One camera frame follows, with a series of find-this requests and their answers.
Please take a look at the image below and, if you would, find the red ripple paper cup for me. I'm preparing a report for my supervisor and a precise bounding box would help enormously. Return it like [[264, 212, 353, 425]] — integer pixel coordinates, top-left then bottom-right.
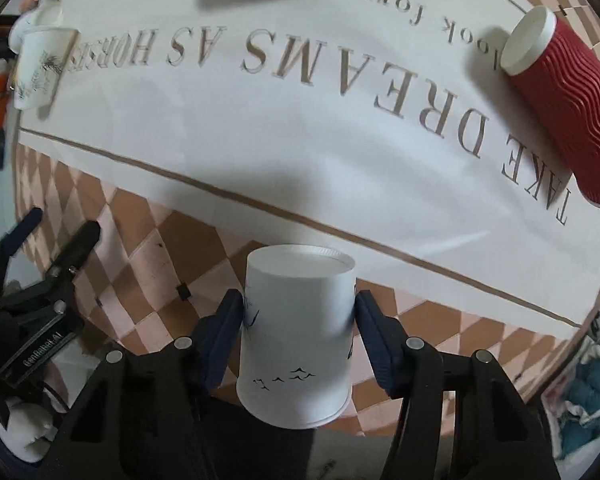
[[498, 6, 600, 210]]

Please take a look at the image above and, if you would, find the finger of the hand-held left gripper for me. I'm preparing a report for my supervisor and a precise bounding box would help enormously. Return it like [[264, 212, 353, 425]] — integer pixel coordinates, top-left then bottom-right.
[[50, 220, 102, 286], [2, 208, 44, 263]]

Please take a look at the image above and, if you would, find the printed checkered tablecloth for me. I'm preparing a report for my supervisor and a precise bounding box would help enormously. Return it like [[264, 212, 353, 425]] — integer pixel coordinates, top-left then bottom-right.
[[10, 0, 600, 437]]

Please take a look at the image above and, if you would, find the person's left hand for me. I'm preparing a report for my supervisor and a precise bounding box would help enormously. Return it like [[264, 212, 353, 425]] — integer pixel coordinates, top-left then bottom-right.
[[2, 399, 58, 464]]

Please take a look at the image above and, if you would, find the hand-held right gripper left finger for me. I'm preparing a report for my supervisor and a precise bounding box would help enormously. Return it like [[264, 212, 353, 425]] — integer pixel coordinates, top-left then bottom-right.
[[41, 289, 245, 480]]

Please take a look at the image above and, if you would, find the blue cloth pile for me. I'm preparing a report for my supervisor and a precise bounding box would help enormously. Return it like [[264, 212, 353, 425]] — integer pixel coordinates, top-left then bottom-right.
[[542, 334, 600, 461]]

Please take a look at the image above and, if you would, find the white paper cup plant print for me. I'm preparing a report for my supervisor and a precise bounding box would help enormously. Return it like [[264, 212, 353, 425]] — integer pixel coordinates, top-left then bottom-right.
[[12, 27, 79, 111]]

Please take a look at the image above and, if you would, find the white crumpled bag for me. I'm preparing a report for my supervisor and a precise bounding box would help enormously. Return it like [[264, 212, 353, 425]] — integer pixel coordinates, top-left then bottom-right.
[[9, 0, 76, 56]]

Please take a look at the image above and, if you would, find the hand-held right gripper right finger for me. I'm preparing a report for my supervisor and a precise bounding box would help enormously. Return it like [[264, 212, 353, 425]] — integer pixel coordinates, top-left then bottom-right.
[[353, 290, 562, 480]]

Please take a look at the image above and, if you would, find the white paper cup bird print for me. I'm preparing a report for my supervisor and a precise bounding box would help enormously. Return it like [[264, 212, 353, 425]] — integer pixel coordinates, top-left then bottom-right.
[[235, 243, 357, 430]]

